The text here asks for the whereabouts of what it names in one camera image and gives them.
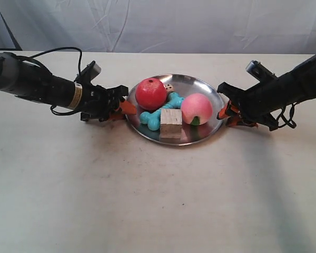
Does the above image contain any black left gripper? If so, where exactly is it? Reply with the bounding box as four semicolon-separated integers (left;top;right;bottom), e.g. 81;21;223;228
76;84;136;122

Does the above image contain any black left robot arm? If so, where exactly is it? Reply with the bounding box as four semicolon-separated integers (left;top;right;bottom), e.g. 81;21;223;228
0;52;137;122

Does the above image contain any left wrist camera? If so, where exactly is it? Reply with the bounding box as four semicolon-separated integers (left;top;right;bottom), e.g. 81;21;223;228
81;61;102;82

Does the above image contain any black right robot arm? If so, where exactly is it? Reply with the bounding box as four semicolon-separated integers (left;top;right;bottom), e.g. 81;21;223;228
216;55;316;131

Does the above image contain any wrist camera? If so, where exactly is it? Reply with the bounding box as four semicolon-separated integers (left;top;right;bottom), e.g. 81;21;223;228
245;60;277;82
81;61;102;82

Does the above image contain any red toy apple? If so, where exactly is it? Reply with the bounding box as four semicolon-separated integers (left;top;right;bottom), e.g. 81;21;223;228
135;78;167;111

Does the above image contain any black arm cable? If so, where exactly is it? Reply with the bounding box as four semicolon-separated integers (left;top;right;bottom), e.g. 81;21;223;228
21;46;84;116
275;101;298;130

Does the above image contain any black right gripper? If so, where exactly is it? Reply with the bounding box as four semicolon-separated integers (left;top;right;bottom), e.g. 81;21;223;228
216;82;278;131

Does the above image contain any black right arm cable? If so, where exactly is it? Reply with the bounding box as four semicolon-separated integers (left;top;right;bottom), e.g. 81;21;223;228
275;101;298;130

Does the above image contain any wooden cube block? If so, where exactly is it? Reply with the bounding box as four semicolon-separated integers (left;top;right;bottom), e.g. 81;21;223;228
160;109;183;139

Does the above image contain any small wooden die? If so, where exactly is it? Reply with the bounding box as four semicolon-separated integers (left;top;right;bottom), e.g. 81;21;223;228
164;83;174;94

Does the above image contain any turquoise toy bone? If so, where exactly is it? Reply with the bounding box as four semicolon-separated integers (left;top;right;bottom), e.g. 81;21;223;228
139;92;184;131

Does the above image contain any pink toy peach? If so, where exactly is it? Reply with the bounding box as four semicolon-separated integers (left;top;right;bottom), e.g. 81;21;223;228
181;93;213;126

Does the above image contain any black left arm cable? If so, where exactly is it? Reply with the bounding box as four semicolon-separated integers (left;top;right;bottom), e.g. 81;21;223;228
21;46;84;116

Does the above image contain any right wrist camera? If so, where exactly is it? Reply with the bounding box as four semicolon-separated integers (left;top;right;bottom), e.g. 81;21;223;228
245;60;277;82

